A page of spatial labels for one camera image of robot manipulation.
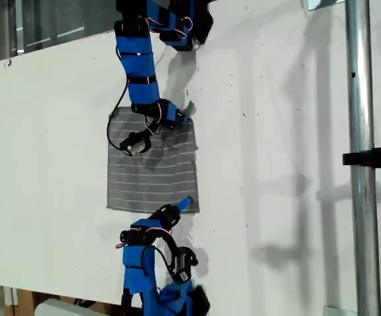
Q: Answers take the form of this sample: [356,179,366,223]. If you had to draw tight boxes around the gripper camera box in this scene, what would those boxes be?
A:
[119,130,152,157]
[172,246,199,284]

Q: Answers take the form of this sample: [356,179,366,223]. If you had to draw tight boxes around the glass window with metal frame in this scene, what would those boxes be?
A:
[0,0,118,63]

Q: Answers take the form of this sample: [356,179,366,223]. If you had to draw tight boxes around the wooden table leg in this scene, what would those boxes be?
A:
[4,286,35,316]

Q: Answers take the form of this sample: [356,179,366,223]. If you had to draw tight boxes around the gripper camera cable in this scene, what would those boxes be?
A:
[106,77,129,151]
[153,246,175,276]

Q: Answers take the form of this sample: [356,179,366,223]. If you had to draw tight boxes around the steel post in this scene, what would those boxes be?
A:
[344,0,381,316]

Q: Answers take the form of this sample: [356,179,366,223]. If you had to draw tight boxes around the grey striped towel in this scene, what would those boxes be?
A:
[106,100,200,215]

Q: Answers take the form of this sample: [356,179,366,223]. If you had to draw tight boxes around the gripper camera stalk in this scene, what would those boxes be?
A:
[142,120,165,141]
[145,228,180,261]

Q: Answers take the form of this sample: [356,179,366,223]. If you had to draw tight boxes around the black post clamp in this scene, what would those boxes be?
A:
[342,140,381,174]

